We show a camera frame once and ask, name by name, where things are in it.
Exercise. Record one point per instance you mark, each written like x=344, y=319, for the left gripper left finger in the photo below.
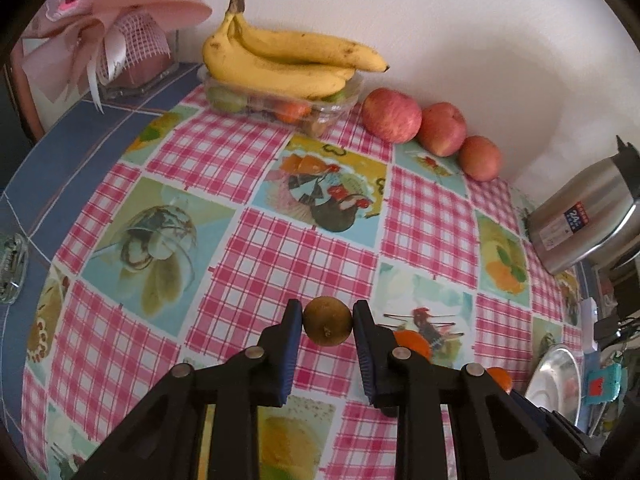
x=162, y=436

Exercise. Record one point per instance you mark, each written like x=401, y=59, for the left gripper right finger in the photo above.
x=497, y=435

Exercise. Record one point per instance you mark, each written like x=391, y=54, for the orange tangerine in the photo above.
x=414, y=341
x=501, y=377

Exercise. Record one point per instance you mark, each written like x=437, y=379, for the brown longan fruit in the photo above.
x=327, y=321

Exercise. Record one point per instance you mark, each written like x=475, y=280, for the round steel tray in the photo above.
x=556, y=383

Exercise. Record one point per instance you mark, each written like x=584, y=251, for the teal box red label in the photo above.
x=603, y=385

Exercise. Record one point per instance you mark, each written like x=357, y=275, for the black power adapter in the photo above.
x=606, y=331

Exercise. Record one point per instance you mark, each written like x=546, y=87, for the white power strip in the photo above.
x=588, y=317

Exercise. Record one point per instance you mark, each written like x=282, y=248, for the pink checkered tablecloth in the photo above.
x=208, y=224

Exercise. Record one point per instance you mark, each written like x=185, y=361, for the stainless steel thermos jug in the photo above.
x=587, y=212

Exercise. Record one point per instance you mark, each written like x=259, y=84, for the glass mug red logo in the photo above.
x=14, y=262

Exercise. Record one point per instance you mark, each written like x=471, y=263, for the blue tablecloth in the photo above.
x=45, y=196

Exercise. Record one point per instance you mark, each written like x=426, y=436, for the red apple farthest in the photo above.
x=480, y=159

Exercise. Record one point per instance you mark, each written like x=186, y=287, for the red apple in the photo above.
x=443, y=129
x=480, y=159

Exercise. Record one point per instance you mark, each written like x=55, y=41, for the red apple middle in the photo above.
x=443, y=129

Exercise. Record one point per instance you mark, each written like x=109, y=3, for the red apple nearest bananas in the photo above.
x=391, y=116

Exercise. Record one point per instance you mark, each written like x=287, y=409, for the clear plastic fruit container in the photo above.
x=313, y=118

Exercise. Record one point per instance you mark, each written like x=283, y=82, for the yellow banana bunch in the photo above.
x=301, y=65

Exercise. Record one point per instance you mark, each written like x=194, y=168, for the pink flower bouquet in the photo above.
x=78, y=36

